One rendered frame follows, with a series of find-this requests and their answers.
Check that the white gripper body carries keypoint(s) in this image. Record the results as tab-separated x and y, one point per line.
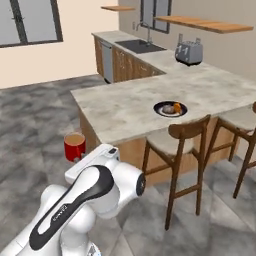
87	160

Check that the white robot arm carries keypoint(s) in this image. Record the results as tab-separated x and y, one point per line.
100	196

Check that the red mug of coffee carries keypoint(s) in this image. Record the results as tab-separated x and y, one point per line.
74	148

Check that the wooden counter base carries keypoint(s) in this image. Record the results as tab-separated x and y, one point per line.
133	151

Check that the black and white plate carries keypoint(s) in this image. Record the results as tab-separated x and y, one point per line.
160	108

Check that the wooden stool with cushion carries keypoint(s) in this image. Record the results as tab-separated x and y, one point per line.
241	123
173	143

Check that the brown pastry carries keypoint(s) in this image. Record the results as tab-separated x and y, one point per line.
168	109

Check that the silver dishwasher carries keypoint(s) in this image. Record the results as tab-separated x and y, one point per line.
107	61

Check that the wooden cupboard run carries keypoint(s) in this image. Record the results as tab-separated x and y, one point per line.
128	66

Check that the orange food piece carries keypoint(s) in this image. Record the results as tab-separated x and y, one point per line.
177	107

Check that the dark sink basin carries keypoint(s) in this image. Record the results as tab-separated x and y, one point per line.
140	46

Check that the silver tap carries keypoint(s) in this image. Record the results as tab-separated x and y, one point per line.
148	31

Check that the silver toaster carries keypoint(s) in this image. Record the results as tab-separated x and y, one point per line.
188	51

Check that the large dark-framed window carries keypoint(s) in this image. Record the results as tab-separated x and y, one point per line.
33	20

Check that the narrow dark-framed window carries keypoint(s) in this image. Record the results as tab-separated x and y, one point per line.
156	13

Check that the white wall socket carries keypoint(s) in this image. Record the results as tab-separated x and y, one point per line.
134	25

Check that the short wooden wall shelf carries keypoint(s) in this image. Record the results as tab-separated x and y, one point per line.
118	8

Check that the long wooden wall shelf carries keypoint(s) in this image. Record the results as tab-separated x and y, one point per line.
206	24

